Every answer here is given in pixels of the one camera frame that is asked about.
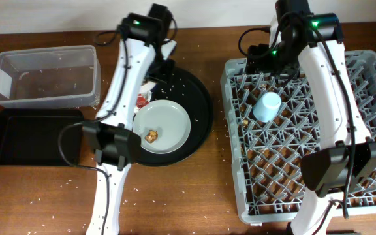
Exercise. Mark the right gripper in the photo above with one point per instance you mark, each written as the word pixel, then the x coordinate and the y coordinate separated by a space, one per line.
pixel 257 61

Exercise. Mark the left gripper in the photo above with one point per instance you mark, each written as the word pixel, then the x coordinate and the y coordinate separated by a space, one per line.
pixel 165 75

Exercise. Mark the white tissue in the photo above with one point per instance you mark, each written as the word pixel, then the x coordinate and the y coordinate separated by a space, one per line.
pixel 145 89

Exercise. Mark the red strawberry snack wrapper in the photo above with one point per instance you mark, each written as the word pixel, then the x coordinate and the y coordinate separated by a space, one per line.
pixel 142 100

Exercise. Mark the light blue cup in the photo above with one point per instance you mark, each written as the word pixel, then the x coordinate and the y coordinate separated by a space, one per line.
pixel 267 107

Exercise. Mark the grey plate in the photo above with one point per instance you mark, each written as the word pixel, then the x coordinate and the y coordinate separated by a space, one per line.
pixel 169 119

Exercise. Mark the brown food scrap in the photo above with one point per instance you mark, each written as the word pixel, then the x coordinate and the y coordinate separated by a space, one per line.
pixel 151 136

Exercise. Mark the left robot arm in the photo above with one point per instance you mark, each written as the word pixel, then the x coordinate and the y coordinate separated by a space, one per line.
pixel 144 52

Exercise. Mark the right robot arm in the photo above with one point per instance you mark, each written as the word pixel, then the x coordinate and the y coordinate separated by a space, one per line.
pixel 348 151

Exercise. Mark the grey dishwasher rack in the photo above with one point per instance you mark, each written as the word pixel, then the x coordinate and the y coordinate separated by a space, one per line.
pixel 266 157

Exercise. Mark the round black tray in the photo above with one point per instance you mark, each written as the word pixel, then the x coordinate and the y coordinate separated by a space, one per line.
pixel 188 91

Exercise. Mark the clear plastic bin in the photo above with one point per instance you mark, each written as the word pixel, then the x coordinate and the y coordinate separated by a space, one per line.
pixel 50 78

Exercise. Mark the black rectangular tray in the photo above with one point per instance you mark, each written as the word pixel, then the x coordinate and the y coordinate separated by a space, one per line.
pixel 28 137

